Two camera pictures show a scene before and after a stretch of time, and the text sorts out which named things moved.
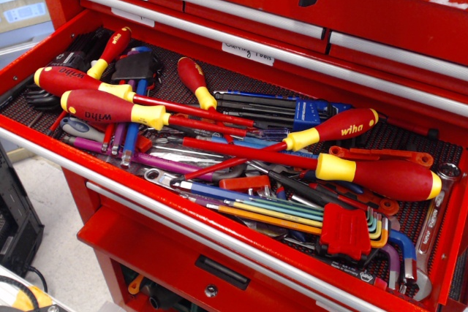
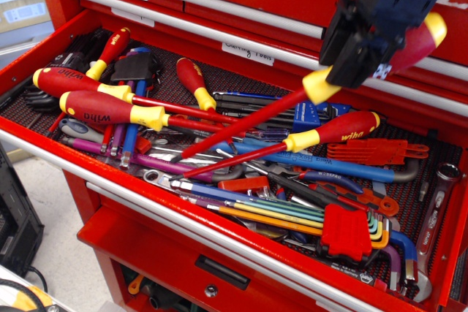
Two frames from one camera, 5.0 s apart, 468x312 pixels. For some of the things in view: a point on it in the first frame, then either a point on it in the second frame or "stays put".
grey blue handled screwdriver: (77, 128) stays put
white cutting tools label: (247, 54) stays put
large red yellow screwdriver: (379, 179) → (421, 39)
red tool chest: (257, 136) stays put
